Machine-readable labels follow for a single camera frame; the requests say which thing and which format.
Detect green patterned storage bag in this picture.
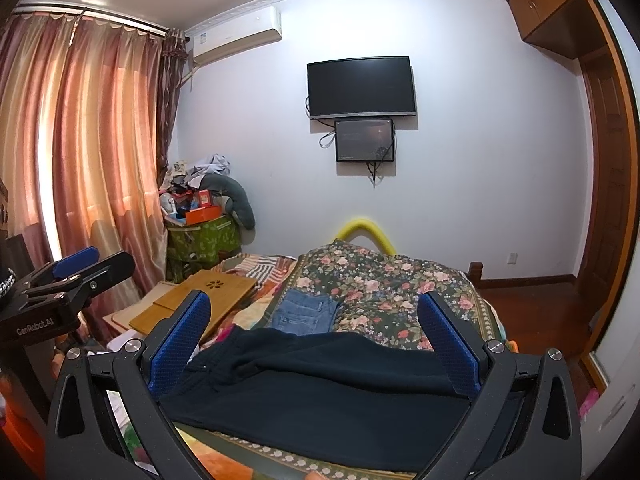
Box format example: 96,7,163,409
166,216,241,283

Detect white air conditioner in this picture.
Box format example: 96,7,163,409
192,6,282,66

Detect wooden lap desk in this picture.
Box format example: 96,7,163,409
103,270,257,342

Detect orange box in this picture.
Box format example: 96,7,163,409
184,205,222,226

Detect folded blue denim jeans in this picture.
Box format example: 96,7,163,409
270,289,340,336

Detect dark teal fleece pants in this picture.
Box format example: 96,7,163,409
160,327,469,472

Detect pink orange curtain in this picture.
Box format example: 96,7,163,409
1,13,169,341

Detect wall mounted black television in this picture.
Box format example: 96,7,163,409
307,56,416,119

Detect small black wall screen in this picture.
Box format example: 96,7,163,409
335,118,396,162

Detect striped patchwork quilt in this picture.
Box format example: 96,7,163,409
200,254,297,350

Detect red small box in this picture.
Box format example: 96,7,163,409
198,190,213,207

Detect grey neck pillow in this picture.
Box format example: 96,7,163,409
198,174,256,231

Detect brown wooden door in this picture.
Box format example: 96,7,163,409
578,0,639,354

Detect floral green bedspread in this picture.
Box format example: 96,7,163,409
196,240,501,477

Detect wooden overhead cabinet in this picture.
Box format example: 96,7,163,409
508,0,606,60

